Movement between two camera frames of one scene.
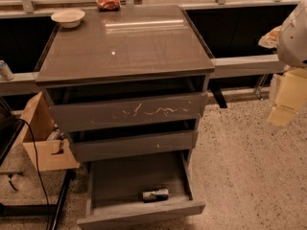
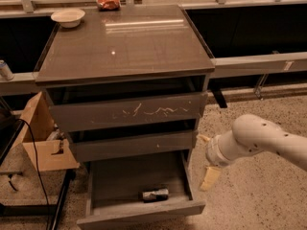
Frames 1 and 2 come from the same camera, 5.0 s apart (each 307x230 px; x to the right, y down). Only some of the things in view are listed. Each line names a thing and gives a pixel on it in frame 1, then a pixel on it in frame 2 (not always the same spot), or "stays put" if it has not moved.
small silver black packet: [155, 195] stays put
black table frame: [10, 127] stays put
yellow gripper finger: [291, 95] -> [210, 176]
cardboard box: [34, 133] stays put
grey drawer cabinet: [128, 85] stays put
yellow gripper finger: [271, 38] -> [204, 138]
